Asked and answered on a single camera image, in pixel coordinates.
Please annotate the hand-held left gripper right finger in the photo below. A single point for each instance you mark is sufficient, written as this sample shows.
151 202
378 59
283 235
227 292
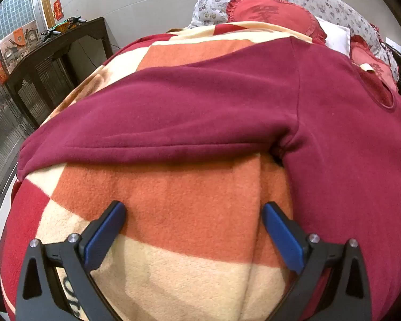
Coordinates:
280 237

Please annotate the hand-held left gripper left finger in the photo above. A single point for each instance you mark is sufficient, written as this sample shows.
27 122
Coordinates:
103 237

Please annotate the maroon sweater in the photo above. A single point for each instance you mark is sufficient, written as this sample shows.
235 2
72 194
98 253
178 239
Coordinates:
220 107

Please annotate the orange checkered fleece blanket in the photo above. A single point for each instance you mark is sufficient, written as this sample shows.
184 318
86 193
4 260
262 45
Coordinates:
173 207

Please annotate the dark wooden table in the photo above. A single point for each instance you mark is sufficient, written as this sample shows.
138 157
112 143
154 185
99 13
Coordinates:
53 57

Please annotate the small red ruffled cushion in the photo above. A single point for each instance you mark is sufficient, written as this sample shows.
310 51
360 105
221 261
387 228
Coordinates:
381 70

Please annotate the red bag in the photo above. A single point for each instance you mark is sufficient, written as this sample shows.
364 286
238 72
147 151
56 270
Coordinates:
0 71

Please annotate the white pillow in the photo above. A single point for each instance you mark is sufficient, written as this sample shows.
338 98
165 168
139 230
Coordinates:
336 36

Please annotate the printed cardboard box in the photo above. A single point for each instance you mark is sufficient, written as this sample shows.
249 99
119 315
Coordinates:
16 45

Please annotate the large red heart cushion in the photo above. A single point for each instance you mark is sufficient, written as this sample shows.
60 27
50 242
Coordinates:
270 13

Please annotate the lattice window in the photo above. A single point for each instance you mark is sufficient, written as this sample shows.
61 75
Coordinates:
15 6

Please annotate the red wall decoration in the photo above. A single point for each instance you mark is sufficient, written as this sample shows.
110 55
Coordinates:
57 9

